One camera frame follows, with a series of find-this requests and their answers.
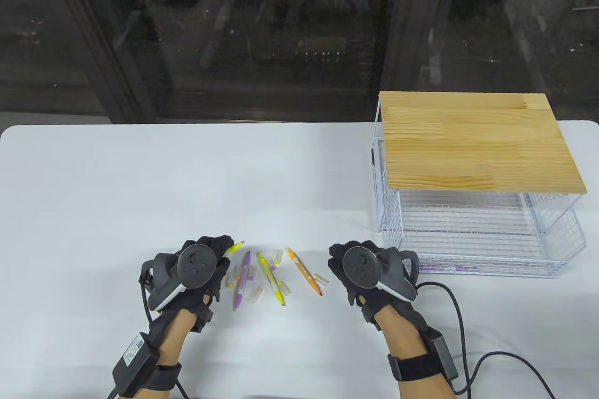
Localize person's left hand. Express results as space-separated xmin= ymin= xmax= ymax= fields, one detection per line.
xmin=150 ymin=235 xmax=234 ymax=334

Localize person's right hand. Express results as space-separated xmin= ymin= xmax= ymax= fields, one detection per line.
xmin=329 ymin=241 xmax=429 ymax=336

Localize black and white controller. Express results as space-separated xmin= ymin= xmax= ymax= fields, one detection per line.
xmin=139 ymin=245 xmax=218 ymax=312
xmin=343 ymin=247 xmax=419 ymax=302

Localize orange double-ended highlighter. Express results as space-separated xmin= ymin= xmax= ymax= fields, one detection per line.
xmin=287 ymin=248 xmax=324 ymax=297

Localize purple double-ended highlighter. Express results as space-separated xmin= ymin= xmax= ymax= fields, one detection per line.
xmin=234 ymin=252 xmax=253 ymax=312
xmin=418 ymin=262 xmax=479 ymax=274

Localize cluster of clear highlighter caps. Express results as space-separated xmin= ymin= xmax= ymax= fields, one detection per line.
xmin=227 ymin=249 xmax=329 ymax=302

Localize white wire drawer rack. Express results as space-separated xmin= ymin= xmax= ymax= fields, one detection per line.
xmin=373 ymin=93 xmax=586 ymax=279

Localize person's right forearm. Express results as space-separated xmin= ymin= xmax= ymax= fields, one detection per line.
xmin=377 ymin=308 xmax=461 ymax=399

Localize person's left forearm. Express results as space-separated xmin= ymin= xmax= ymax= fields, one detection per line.
xmin=117 ymin=310 xmax=197 ymax=399

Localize light wooden board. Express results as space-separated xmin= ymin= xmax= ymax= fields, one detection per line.
xmin=378 ymin=92 xmax=588 ymax=194

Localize black wrist strap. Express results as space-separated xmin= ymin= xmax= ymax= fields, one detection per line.
xmin=387 ymin=355 xmax=445 ymax=382
xmin=150 ymin=363 xmax=182 ymax=391

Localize black labelled wrist camera box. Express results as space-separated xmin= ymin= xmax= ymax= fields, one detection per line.
xmin=112 ymin=333 xmax=160 ymax=397

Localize black cable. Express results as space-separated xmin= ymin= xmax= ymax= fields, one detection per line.
xmin=108 ymin=380 xmax=190 ymax=399
xmin=416 ymin=282 xmax=557 ymax=399

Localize dark window frame post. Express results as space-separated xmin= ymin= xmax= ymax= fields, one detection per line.
xmin=379 ymin=0 xmax=450 ymax=93
xmin=40 ymin=0 xmax=174 ymax=123

